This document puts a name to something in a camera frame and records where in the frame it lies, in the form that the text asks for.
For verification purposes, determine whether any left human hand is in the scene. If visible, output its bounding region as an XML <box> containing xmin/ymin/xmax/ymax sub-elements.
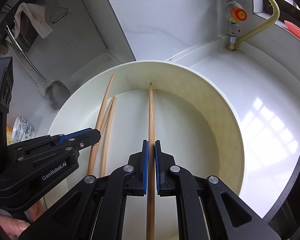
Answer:
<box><xmin>0</xmin><ymin>201</ymin><xmax>44</xmax><ymax>239</ymax></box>

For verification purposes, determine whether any bottom floral bowl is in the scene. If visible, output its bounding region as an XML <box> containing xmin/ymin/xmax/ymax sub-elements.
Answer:
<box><xmin>21</xmin><ymin>122</ymin><xmax>33</xmax><ymax>141</ymax></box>

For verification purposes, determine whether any yellow detergent bottle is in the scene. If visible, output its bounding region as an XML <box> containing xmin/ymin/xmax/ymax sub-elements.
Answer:
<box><xmin>6</xmin><ymin>126</ymin><xmax>13</xmax><ymax>145</ymax></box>

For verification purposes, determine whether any middle floral bowl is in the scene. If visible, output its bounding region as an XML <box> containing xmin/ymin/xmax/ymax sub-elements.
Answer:
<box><xmin>12</xmin><ymin>116</ymin><xmax>33</xmax><ymax>142</ymax></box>

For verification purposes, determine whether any steel spatula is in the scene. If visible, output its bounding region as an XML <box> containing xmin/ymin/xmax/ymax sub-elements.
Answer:
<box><xmin>5</xmin><ymin>25</ymin><xmax>71</xmax><ymax>110</ymax></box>

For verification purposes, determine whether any beige hanging rag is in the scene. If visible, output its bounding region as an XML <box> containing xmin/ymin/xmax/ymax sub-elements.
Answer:
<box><xmin>14</xmin><ymin>2</ymin><xmax>53</xmax><ymax>39</ymax></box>

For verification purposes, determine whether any pink soap dish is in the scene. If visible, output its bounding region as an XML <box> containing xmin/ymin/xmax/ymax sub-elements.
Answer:
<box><xmin>284</xmin><ymin>21</ymin><xmax>300</xmax><ymax>39</ymax></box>

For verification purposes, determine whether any yellow gas hose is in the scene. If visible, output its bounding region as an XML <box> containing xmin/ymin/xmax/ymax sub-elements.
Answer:
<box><xmin>226</xmin><ymin>0</ymin><xmax>281</xmax><ymax>51</ymax></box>

